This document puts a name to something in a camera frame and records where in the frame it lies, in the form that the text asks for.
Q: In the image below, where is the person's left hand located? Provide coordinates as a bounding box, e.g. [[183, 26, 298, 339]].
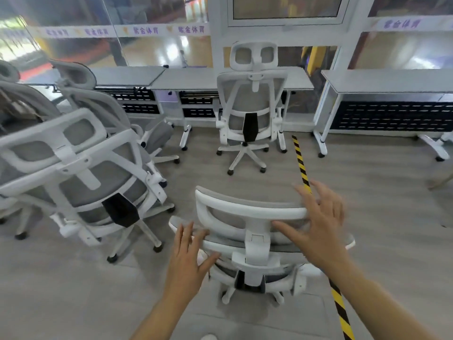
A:
[[164, 221, 221, 306]]

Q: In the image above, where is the person's right hand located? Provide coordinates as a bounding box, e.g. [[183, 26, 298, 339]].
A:
[[271, 179, 351, 277]]

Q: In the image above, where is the black yellow floor tape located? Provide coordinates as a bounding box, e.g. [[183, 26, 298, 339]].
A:
[[291, 135, 356, 340]]

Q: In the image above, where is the row of red yellow pillars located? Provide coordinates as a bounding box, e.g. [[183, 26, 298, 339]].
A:
[[301, 45, 321, 77]]

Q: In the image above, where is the basketball hoop stand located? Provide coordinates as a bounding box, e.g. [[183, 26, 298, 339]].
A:
[[108, 38, 128, 67]]

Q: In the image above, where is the white printed window strip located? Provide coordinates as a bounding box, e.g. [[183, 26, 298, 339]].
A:
[[28, 24, 212, 39], [368, 16, 453, 32]]

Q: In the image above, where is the white framed window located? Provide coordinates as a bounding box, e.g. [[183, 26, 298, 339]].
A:
[[226, 0, 351, 27]]

